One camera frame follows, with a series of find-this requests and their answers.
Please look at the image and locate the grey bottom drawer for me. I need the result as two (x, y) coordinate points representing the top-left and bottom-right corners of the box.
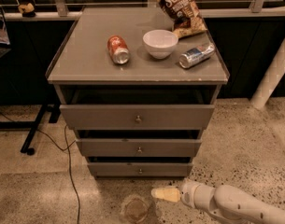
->
(88, 162), (192, 177)

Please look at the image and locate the grey drawer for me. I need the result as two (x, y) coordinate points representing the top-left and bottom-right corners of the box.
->
(88, 162), (192, 177)
(76, 138), (201, 157)
(60, 105), (214, 130)

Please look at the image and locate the grey middle drawer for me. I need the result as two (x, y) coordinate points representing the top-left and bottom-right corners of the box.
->
(76, 138), (201, 157)

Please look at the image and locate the grey drawer cabinet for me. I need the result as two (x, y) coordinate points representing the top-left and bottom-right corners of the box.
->
(48, 7), (229, 165)

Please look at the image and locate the grey top drawer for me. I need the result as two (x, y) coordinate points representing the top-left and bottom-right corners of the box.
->
(60, 105), (214, 130)

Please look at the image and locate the round floor drain cover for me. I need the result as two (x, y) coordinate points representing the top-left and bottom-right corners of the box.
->
(122, 196), (149, 224)

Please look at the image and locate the silver blue can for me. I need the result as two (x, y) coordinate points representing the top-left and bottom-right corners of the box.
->
(178, 43), (215, 69)

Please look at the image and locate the white bowl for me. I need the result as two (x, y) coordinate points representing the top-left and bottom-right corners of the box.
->
(143, 30), (178, 59)

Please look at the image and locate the orange soda can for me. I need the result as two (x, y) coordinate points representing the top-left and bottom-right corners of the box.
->
(107, 35), (130, 64)

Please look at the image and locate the white diagonal pole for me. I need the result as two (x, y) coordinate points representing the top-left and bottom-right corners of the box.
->
(250, 38), (285, 109)

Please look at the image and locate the brown chip bag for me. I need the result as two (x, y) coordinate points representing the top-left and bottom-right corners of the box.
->
(157, 0), (207, 38)

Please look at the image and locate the small yellow figurine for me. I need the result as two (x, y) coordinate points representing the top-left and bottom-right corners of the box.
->
(18, 2), (36, 17)

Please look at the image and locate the black desk leg frame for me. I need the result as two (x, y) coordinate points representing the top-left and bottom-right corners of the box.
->
(0, 105), (61, 156)

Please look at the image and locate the black floor cable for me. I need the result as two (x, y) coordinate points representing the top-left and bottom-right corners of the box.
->
(0, 105), (82, 224)

